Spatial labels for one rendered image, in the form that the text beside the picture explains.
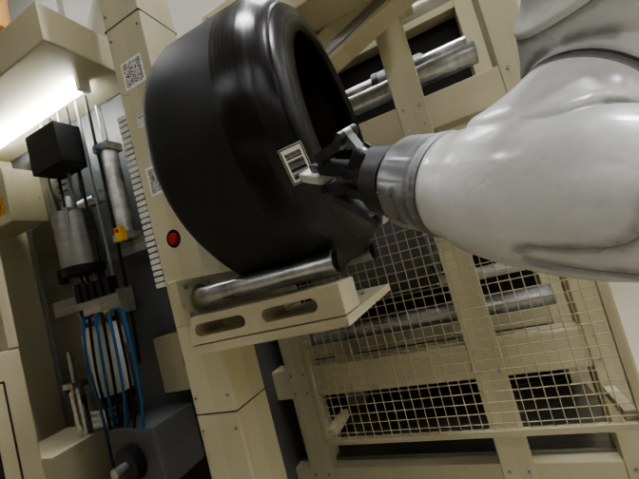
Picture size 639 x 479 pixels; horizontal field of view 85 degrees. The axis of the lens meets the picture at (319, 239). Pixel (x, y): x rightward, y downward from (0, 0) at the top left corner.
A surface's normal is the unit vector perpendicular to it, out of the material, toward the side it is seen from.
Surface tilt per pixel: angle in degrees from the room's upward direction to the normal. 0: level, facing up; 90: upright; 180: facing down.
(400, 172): 69
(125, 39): 90
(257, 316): 90
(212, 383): 90
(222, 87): 87
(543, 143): 53
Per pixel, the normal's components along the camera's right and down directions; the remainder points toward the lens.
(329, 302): -0.38, 0.04
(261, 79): 0.31, -0.18
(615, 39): -0.39, -0.46
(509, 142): -0.71, -0.49
